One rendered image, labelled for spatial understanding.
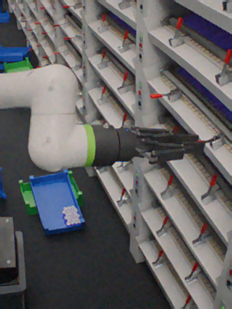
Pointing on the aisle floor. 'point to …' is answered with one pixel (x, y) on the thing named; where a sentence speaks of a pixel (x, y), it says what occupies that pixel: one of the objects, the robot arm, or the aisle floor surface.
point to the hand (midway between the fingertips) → (189, 143)
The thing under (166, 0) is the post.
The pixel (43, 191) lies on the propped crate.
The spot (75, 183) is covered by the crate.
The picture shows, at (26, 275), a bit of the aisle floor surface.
